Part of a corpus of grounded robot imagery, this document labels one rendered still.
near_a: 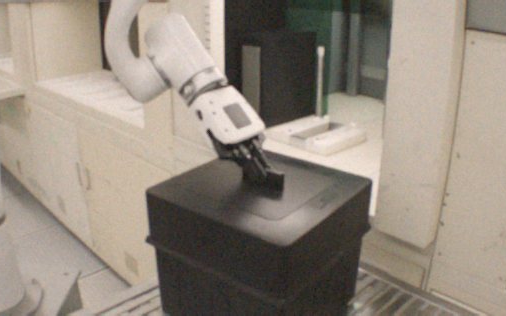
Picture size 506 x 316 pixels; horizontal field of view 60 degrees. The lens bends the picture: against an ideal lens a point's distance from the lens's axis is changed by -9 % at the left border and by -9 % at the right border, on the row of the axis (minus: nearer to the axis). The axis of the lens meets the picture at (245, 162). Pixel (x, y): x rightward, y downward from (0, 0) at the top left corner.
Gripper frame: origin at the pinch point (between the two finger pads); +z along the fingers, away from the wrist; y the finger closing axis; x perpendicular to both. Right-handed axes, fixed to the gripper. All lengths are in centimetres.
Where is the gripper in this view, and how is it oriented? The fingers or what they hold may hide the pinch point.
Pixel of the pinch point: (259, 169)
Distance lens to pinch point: 80.5
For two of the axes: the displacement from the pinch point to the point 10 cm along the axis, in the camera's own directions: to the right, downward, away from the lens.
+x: -5.6, 4.9, 6.7
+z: 5.5, 8.2, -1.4
